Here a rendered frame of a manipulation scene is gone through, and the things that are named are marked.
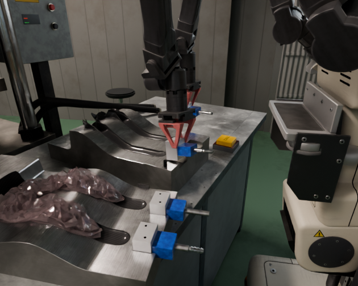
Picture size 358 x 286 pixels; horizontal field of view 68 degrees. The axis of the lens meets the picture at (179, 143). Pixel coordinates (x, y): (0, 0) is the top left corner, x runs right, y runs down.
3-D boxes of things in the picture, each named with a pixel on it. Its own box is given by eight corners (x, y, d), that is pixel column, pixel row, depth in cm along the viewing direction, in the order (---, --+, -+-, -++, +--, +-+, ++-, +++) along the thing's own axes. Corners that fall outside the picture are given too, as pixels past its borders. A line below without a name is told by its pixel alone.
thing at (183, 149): (216, 158, 73) (216, 139, 72) (209, 164, 69) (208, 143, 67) (175, 154, 79) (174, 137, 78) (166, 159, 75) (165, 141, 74)
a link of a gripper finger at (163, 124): (159, 149, 72) (157, 114, 70) (173, 142, 78) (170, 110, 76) (181, 151, 69) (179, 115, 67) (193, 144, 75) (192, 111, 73)
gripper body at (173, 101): (157, 120, 70) (155, 91, 68) (176, 113, 79) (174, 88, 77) (179, 121, 67) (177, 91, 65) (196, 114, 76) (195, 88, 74)
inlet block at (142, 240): (204, 251, 54) (205, 230, 51) (201, 272, 49) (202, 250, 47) (142, 241, 56) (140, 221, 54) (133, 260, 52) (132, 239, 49)
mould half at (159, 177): (208, 159, 95) (210, 123, 89) (171, 198, 74) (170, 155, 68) (102, 133, 116) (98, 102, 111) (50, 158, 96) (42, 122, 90)
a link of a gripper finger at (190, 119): (164, 147, 75) (162, 113, 72) (177, 141, 81) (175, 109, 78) (186, 148, 71) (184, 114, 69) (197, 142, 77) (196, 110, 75)
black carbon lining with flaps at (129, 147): (185, 144, 89) (186, 117, 85) (159, 165, 77) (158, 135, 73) (106, 126, 105) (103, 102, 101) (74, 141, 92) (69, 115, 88)
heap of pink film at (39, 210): (128, 192, 67) (126, 165, 63) (94, 247, 51) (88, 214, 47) (36, 181, 71) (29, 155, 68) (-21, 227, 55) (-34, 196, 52)
